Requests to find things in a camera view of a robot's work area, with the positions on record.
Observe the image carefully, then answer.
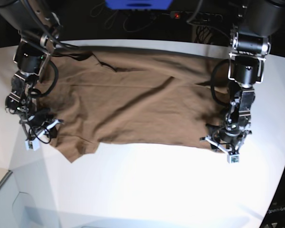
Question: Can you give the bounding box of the brown t-shirt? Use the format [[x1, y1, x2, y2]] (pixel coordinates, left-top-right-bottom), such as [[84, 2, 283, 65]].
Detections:
[[38, 50, 223, 162]]

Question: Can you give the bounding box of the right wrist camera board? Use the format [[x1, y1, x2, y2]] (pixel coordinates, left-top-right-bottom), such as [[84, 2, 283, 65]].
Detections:
[[25, 139, 40, 151]]

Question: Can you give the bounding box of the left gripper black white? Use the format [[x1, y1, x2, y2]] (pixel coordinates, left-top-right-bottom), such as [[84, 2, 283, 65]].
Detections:
[[199, 129, 252, 155]]

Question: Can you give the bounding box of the blue box overhead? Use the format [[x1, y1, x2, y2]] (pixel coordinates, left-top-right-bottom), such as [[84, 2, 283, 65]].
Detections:
[[105, 0, 172, 10]]

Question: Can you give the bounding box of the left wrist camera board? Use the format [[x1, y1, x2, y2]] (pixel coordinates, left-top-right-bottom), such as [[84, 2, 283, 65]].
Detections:
[[227, 154, 239, 164]]

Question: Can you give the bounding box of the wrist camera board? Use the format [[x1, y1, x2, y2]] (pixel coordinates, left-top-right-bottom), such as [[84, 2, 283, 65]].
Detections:
[[227, 154, 239, 164], [25, 139, 40, 151]]

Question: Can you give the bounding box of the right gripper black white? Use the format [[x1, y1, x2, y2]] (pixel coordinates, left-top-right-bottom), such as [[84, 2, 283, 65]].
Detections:
[[19, 108, 64, 144]]

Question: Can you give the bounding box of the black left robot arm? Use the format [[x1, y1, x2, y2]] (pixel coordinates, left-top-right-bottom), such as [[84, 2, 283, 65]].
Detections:
[[200, 0, 285, 163]]

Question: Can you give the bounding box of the black power strip red switch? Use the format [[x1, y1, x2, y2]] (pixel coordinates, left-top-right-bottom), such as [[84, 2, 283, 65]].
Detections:
[[169, 11, 223, 22]]

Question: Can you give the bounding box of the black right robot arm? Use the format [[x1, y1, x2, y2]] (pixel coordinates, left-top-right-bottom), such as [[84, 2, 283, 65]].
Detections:
[[0, 0, 63, 151]]

